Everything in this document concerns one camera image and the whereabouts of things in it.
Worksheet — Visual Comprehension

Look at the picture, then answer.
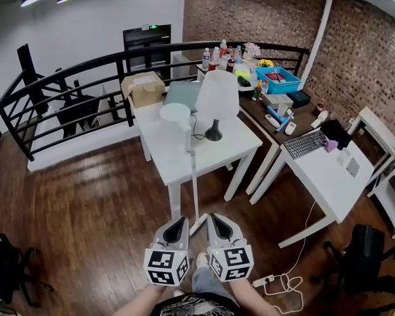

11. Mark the white handheld device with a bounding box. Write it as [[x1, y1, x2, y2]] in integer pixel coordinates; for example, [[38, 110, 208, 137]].
[[310, 109, 330, 130]]

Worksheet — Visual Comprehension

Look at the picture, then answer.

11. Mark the grey tissue box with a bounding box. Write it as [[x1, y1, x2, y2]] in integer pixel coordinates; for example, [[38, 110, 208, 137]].
[[261, 93, 294, 111]]

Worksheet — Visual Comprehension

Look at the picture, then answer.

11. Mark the white long-handled broom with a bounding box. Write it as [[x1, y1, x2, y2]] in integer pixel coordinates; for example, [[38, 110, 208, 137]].
[[186, 149, 209, 237]]

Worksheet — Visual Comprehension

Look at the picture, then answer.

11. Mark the black cloth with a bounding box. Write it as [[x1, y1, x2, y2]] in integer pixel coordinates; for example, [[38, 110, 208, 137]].
[[319, 118, 353, 150]]

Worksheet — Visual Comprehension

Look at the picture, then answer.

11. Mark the white pot with pale flowers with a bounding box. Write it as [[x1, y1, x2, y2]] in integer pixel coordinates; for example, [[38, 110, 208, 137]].
[[242, 42, 261, 61]]

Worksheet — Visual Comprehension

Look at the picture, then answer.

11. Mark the blue plastic bin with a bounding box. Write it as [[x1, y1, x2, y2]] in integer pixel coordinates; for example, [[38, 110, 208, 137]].
[[255, 66, 302, 95]]

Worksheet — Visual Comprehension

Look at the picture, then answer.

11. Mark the black keyboard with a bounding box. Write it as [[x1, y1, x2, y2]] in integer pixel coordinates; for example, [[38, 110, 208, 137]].
[[282, 129, 329, 160]]

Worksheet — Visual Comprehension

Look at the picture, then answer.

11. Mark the white table lamp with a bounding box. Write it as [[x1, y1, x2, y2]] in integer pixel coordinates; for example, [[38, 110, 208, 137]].
[[195, 70, 240, 142]]

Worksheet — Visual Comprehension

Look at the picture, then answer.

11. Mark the person's right forearm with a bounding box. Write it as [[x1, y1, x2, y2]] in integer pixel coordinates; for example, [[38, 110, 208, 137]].
[[230, 276, 280, 316]]

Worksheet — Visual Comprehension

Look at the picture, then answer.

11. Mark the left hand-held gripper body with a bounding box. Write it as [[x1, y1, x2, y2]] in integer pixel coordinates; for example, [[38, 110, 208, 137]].
[[143, 242, 191, 287]]

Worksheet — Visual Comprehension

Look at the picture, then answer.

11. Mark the red book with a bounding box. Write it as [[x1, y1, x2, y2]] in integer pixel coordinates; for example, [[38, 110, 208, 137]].
[[265, 72, 286, 84]]

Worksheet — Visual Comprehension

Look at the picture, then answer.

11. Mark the blue squeegee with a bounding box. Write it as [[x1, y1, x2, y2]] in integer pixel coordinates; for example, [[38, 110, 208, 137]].
[[266, 105, 296, 133]]

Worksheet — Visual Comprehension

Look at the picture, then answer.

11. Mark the grey square pad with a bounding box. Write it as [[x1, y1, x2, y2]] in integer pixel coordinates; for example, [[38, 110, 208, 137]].
[[346, 158, 361, 177]]

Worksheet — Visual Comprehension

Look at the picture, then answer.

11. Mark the white power strip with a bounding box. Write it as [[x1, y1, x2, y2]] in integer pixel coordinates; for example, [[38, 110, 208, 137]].
[[251, 274, 275, 288]]

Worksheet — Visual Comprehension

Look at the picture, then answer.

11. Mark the green red sauce bottle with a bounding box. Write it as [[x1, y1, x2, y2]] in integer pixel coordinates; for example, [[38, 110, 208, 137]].
[[251, 80, 263, 102]]

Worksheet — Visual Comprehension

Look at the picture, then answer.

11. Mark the white cabinet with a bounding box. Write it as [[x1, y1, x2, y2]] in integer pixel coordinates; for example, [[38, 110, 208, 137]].
[[171, 53, 198, 80]]

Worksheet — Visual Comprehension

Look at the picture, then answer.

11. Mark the black metal railing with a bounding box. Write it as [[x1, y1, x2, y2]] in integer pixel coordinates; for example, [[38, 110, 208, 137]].
[[0, 41, 310, 163]]

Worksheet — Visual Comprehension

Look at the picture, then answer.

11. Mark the black office chair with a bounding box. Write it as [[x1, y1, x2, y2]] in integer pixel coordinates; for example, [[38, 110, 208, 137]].
[[311, 224, 395, 298], [0, 228, 55, 309]]

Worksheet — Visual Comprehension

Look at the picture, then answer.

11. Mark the white vertical pipe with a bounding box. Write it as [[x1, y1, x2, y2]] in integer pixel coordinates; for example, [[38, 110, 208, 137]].
[[300, 0, 336, 82]]

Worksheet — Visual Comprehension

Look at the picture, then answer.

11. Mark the black lamp cable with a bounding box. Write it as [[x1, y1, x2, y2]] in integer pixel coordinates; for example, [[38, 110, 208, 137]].
[[189, 113, 215, 141]]

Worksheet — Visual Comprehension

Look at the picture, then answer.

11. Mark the small dark soda bottle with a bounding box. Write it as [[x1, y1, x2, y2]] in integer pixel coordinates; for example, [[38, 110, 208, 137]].
[[312, 99, 326, 117]]

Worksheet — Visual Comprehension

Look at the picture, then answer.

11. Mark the white tray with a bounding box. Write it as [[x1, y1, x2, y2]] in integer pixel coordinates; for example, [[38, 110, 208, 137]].
[[217, 63, 261, 92]]

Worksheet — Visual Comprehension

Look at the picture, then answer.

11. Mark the white shelf rack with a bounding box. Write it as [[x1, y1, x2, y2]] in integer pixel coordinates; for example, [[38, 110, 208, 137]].
[[367, 143, 395, 240]]

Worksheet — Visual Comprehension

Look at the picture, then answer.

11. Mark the white cylindrical appliance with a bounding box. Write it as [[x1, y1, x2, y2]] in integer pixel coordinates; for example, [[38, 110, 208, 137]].
[[154, 103, 192, 159]]

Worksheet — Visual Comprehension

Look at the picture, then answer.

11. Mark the white square lamp table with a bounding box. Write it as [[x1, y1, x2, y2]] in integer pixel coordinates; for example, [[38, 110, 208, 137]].
[[128, 95, 263, 219]]

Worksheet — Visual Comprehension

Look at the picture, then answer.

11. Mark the person's black printed shirt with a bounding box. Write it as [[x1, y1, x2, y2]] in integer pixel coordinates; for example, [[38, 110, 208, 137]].
[[151, 293, 241, 316]]

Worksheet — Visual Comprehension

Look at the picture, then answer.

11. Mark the dark wooden table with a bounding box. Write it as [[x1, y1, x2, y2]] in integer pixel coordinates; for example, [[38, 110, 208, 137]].
[[238, 70, 330, 196]]

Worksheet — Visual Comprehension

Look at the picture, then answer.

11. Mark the small white side table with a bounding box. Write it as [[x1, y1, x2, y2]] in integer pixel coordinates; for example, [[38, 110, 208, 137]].
[[347, 106, 395, 190]]

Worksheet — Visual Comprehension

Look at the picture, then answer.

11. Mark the person's left forearm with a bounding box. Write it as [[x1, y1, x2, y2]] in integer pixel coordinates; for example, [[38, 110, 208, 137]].
[[113, 283, 167, 316]]

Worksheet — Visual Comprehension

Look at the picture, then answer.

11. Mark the slim white remote control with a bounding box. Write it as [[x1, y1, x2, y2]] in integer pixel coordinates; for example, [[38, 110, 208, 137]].
[[264, 113, 280, 129]]

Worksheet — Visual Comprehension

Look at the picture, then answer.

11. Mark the black door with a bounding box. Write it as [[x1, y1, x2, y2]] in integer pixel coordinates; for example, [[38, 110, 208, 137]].
[[122, 24, 172, 80]]

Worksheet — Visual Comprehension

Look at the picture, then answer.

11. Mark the black stair post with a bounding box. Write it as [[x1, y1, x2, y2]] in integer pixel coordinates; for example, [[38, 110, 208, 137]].
[[16, 43, 49, 117]]

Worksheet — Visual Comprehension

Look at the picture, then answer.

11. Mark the person's blue jeans leg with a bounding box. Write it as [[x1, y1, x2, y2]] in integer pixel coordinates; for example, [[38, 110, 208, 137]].
[[191, 265, 240, 305]]

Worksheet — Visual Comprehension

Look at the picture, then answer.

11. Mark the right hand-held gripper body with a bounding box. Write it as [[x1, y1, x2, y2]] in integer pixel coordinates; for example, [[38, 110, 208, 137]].
[[206, 238, 253, 282]]

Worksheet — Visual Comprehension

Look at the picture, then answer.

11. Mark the white keyboard table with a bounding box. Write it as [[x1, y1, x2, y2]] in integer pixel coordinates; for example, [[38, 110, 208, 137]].
[[249, 128, 376, 249]]

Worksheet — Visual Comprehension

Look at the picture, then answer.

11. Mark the grey closed laptop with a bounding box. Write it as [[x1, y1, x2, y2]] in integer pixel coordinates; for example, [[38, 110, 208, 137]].
[[163, 80, 202, 114]]

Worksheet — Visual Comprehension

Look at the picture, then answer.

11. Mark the brown cardboard box with label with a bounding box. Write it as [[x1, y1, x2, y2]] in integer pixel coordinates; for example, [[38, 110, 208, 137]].
[[120, 70, 166, 109]]

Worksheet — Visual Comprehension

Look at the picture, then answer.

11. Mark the black rectangular box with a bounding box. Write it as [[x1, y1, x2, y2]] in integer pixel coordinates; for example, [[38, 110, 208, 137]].
[[286, 90, 311, 109]]

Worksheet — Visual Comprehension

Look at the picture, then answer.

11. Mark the yellow-green soft object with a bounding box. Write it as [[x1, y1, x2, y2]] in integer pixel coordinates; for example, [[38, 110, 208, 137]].
[[234, 65, 252, 80]]

